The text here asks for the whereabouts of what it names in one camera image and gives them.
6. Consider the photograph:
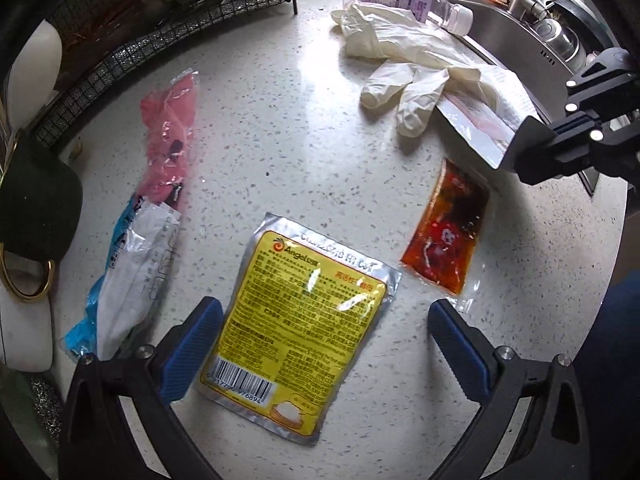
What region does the small white jar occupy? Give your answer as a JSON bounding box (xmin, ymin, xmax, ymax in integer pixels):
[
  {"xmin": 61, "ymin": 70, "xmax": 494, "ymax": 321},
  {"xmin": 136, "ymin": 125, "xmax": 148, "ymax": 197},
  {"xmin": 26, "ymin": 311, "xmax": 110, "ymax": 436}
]
[{"xmin": 0, "ymin": 260, "xmax": 55, "ymax": 373}]

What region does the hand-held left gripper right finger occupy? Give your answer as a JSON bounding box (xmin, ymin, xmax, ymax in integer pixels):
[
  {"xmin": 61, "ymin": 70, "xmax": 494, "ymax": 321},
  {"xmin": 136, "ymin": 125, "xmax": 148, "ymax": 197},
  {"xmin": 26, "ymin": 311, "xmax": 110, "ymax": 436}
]
[{"xmin": 427, "ymin": 299, "xmax": 588, "ymax": 480}]

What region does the stainless steel pot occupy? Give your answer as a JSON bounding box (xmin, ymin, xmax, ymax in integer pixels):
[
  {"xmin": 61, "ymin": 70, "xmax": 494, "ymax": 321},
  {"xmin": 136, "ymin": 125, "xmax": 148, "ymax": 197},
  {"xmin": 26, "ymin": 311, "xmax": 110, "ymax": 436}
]
[{"xmin": 530, "ymin": 0, "xmax": 596, "ymax": 73}]

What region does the pink plastic wrapper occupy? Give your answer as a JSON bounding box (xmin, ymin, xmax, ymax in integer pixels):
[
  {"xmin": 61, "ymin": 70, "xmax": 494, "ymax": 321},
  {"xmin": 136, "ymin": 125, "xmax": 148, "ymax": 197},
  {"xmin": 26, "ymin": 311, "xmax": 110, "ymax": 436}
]
[{"xmin": 139, "ymin": 69, "xmax": 201, "ymax": 206}]

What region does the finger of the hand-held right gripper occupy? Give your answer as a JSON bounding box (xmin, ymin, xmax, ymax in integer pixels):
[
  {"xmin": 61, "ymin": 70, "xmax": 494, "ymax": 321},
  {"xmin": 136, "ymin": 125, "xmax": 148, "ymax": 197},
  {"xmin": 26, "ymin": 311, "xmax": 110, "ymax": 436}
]
[
  {"xmin": 500, "ymin": 110, "xmax": 640, "ymax": 191},
  {"xmin": 566, "ymin": 47, "xmax": 640, "ymax": 111}
]

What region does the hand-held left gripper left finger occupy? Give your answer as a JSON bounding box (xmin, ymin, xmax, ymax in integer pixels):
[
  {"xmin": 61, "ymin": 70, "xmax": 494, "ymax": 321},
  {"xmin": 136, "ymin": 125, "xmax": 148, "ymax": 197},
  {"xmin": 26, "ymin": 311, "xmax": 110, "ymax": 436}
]
[{"xmin": 59, "ymin": 296, "xmax": 225, "ymax": 480}]

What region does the stainless steel sink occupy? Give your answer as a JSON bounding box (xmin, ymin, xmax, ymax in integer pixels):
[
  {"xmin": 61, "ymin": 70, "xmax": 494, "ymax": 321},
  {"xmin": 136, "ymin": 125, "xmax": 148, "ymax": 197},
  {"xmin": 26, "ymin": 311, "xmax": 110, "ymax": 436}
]
[{"xmin": 430, "ymin": 0, "xmax": 621, "ymax": 196}]

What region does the white latex glove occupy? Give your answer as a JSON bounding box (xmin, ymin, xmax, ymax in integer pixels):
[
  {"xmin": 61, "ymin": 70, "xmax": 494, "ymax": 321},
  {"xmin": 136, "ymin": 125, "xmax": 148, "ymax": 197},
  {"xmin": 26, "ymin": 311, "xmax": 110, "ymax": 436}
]
[
  {"xmin": 360, "ymin": 55, "xmax": 501, "ymax": 138},
  {"xmin": 330, "ymin": 2, "xmax": 483, "ymax": 68}
]

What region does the steel wool scrubber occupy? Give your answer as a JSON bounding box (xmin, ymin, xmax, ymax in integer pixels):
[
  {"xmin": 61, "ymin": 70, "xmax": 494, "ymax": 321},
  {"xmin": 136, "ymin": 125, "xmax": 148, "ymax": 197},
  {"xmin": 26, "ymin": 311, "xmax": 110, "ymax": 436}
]
[{"xmin": 20, "ymin": 372, "xmax": 63, "ymax": 441}]

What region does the blue white plastic packet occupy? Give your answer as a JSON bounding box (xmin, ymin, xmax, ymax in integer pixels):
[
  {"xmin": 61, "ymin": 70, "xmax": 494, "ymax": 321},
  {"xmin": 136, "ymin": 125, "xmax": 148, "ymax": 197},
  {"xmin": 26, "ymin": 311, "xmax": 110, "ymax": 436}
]
[{"xmin": 60, "ymin": 195, "xmax": 183, "ymax": 361}]

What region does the black wire rack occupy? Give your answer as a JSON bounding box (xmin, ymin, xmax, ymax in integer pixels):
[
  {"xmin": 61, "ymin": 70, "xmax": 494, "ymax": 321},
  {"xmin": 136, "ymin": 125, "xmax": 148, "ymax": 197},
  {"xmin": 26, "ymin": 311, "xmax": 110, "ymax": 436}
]
[{"xmin": 30, "ymin": 0, "xmax": 301, "ymax": 148}]

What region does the person's blue clothing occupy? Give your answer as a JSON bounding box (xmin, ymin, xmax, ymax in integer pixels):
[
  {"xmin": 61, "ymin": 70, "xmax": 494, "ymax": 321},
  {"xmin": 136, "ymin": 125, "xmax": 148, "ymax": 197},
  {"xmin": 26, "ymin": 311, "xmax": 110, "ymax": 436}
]
[{"xmin": 572, "ymin": 267, "xmax": 640, "ymax": 461}]

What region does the yellow foil packet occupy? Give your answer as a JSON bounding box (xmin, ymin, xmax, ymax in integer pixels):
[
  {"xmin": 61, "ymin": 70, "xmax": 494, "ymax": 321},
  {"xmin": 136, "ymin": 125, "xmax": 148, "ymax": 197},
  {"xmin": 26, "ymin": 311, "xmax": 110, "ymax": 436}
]
[{"xmin": 199, "ymin": 212, "xmax": 403, "ymax": 447}]

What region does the silver white pouch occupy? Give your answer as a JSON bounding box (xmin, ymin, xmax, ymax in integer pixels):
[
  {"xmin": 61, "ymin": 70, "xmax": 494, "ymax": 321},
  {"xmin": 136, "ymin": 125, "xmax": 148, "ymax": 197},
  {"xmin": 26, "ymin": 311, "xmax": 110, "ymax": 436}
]
[{"xmin": 436, "ymin": 92, "xmax": 518, "ymax": 170}]

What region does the black mug gold handle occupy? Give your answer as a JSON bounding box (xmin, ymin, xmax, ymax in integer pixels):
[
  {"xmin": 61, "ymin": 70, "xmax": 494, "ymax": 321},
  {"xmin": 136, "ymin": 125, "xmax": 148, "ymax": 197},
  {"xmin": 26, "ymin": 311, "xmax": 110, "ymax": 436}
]
[{"xmin": 0, "ymin": 130, "xmax": 83, "ymax": 303}]

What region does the red sauce packet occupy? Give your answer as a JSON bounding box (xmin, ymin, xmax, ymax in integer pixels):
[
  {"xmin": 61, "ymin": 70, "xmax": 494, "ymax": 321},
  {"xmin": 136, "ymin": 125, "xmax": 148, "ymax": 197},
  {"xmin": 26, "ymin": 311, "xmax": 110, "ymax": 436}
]
[{"xmin": 400, "ymin": 157, "xmax": 491, "ymax": 311}]

